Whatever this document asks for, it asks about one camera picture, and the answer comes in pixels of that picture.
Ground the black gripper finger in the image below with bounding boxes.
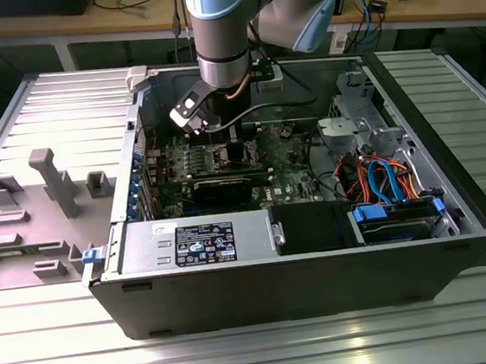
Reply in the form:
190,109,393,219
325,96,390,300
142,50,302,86
224,125,247,164

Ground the CPU socket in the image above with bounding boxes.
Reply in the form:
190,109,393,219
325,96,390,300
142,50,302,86
208,139,264,172

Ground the black RAM slot row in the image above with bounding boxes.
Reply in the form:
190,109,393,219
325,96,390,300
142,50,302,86
187,121,264,148
189,163,272,184

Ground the black graphics card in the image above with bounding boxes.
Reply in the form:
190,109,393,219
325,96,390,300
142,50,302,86
189,172,255,211

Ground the green motherboard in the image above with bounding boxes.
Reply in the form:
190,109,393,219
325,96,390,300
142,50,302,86
142,115,329,221

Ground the black printed label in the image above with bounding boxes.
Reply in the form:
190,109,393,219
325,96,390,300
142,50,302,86
173,220,238,268

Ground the pale grey case latch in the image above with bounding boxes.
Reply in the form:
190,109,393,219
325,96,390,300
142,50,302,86
124,64,152,95

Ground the silver metal drive cage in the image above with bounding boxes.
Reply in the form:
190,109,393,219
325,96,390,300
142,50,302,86
312,64,418,170

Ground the silver power supply unit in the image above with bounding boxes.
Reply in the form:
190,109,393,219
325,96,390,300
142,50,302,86
114,207,277,277

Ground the black open PC case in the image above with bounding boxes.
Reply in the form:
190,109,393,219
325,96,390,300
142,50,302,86
59,29,486,347

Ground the blue case latch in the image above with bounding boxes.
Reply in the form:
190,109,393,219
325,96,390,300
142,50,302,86
81,247,105,265

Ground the hard disk in blue carrier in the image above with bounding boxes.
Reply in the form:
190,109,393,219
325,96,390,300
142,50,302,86
348,195,450,248

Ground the wooden desk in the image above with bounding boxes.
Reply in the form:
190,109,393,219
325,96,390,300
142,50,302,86
0,0,486,80

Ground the grey plastic parts rack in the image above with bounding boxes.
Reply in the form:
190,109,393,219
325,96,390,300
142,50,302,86
0,140,128,291

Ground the large black box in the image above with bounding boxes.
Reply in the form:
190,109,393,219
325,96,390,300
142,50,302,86
0,0,90,24

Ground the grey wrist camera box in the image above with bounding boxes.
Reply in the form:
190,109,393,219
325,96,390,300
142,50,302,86
254,62,285,95

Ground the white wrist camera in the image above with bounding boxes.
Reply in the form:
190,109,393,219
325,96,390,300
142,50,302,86
167,87,212,136

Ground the black camera cable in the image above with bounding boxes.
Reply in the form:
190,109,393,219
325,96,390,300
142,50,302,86
200,52,321,132

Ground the small silver metal bracket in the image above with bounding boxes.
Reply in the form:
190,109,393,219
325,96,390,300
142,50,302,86
271,222,286,247

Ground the blue flat wire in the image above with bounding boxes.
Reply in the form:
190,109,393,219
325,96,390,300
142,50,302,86
365,154,408,209

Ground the blue hanging cable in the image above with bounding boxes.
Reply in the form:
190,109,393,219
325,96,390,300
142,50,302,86
361,0,382,55

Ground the orange wire bundle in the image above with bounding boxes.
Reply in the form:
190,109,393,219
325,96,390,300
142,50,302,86
351,152,422,208

